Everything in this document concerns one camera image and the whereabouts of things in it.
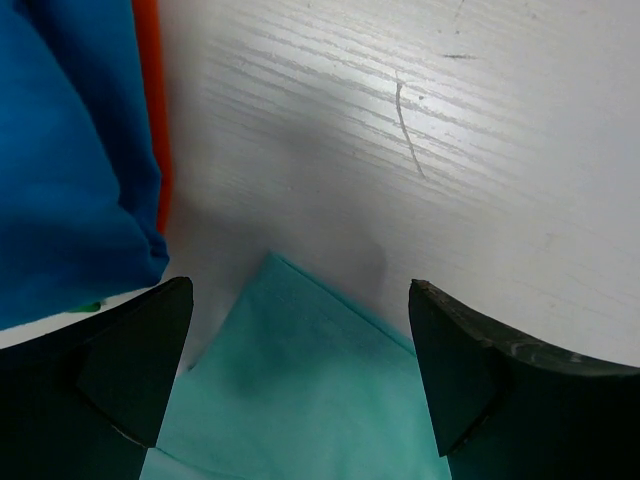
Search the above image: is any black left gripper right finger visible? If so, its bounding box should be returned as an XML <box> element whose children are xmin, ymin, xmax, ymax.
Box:
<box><xmin>409</xmin><ymin>280</ymin><xmax>639</xmax><ymax>479</ymax></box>

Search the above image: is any red folded t shirt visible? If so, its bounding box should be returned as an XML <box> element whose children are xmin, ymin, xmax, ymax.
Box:
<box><xmin>131</xmin><ymin>0</ymin><xmax>173</xmax><ymax>234</ymax></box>

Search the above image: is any teal t shirt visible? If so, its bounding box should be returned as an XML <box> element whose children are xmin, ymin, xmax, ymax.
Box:
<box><xmin>142</xmin><ymin>254</ymin><xmax>450</xmax><ymax>479</ymax></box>

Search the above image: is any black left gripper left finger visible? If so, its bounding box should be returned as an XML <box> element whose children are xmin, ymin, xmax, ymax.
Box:
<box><xmin>1</xmin><ymin>277</ymin><xmax>193</xmax><ymax>480</ymax></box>

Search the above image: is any blue folded t shirt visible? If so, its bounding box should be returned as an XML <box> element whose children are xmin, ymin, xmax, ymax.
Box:
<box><xmin>1</xmin><ymin>1</ymin><xmax>169</xmax><ymax>328</ymax></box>

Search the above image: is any green folded t shirt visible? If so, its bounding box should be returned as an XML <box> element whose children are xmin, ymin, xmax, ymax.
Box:
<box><xmin>70</xmin><ymin>301</ymin><xmax>102</xmax><ymax>313</ymax></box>

